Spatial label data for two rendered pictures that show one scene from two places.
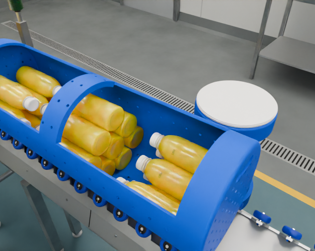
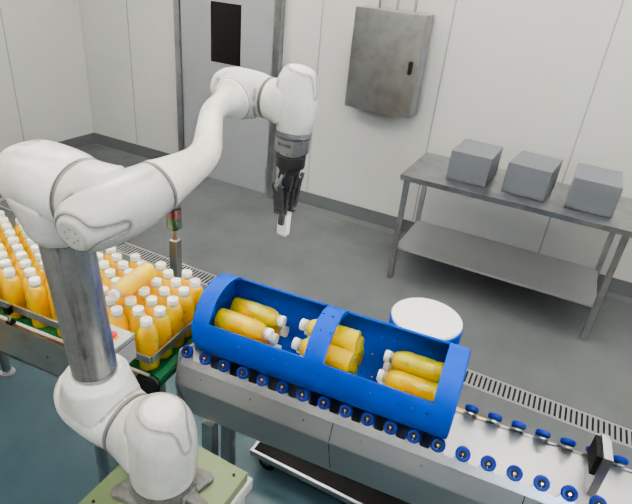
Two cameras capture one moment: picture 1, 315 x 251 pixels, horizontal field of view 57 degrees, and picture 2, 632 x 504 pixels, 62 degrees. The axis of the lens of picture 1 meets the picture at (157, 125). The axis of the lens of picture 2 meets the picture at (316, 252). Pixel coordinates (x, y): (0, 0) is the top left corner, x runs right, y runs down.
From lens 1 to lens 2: 109 cm
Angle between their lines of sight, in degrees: 17
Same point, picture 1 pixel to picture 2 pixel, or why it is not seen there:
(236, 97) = (426, 314)
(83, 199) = (325, 415)
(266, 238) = (477, 425)
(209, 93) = (401, 312)
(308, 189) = (482, 409)
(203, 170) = (447, 368)
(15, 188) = not seen: hidden behind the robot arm
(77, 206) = (316, 424)
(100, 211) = (345, 422)
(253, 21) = (380, 200)
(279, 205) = not seen: hidden behind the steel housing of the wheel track
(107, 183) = (375, 388)
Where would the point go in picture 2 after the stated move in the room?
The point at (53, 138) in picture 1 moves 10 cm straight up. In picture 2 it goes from (320, 360) to (323, 334)
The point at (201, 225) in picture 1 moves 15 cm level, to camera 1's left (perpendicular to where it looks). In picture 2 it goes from (452, 403) to (402, 409)
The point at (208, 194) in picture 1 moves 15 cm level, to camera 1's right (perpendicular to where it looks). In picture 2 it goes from (454, 383) to (500, 378)
